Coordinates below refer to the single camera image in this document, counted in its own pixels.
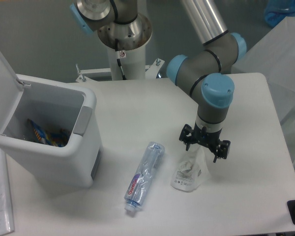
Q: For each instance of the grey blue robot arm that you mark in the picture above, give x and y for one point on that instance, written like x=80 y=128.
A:
x=125 y=32

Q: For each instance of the translucent plastic box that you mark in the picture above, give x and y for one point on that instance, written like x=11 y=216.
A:
x=274 y=57

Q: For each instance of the white trash can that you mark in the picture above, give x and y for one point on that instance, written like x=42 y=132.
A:
x=50 y=129

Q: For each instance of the blue plastic bag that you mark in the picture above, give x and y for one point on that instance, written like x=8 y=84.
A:
x=276 y=10

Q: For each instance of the white trash can lid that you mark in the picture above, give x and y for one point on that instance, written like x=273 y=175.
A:
x=11 y=91

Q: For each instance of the crushed clear plastic bottle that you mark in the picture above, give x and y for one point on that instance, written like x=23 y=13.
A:
x=139 y=186

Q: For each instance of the white pedestal base bracket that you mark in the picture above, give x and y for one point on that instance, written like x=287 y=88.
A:
x=104 y=74

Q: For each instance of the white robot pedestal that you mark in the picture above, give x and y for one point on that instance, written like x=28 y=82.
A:
x=128 y=59

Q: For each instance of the white paper notebook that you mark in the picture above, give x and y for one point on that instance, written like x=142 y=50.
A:
x=6 y=210

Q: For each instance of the colourful snack wrapper in bin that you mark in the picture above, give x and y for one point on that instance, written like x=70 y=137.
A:
x=43 y=136

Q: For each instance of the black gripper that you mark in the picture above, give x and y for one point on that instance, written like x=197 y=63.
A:
x=207 y=139

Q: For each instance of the white plastic wrapper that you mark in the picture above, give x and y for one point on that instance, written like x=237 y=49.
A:
x=192 y=171

